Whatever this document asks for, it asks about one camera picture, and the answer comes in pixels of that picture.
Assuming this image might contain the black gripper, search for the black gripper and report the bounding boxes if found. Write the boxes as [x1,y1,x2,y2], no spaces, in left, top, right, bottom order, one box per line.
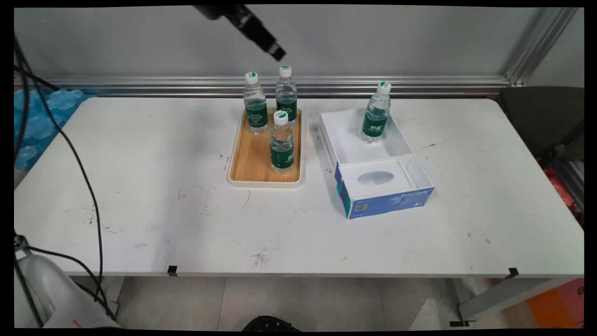
[193,5,286,62]

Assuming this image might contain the green label water bottle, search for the green label water bottle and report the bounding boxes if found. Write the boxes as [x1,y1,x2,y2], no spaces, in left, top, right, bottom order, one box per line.
[361,81,392,144]
[270,111,295,175]
[275,66,298,123]
[243,72,269,135]

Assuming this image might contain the bamboo tray with cream rim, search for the bamboo tray with cream rim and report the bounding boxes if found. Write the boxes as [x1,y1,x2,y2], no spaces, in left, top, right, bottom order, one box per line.
[227,108,306,189]

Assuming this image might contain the white and blue cardboard box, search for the white and blue cardboard box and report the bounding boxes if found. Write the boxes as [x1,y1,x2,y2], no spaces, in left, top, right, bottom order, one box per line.
[319,106,435,220]

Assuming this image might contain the black round object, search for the black round object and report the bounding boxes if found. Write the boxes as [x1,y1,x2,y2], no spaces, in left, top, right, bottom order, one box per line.
[243,316,301,332]

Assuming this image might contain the red patterned bag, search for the red patterned bag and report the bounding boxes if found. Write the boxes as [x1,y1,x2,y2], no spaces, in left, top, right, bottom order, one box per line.
[536,159,581,217]

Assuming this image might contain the white table leg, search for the white table leg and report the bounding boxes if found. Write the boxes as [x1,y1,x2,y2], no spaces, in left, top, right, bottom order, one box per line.
[450,278,572,327]

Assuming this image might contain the orange box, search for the orange box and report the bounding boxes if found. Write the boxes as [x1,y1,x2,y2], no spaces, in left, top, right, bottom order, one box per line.
[526,279,584,329]

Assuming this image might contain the horizontal aluminium frame rail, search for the horizontal aluminium frame rail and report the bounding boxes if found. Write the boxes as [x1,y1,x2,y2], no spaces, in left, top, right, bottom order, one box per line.
[14,76,514,98]

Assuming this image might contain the long black cable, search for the long black cable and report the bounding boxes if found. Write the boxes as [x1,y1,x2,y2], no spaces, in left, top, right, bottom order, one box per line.
[14,35,117,322]

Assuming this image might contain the slanted aluminium frame post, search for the slanted aluminium frame post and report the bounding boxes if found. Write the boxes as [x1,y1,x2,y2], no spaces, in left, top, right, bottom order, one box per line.
[505,7,579,86]

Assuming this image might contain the short black cable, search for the short black cable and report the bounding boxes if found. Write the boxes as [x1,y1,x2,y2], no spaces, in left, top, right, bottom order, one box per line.
[14,236,117,322]

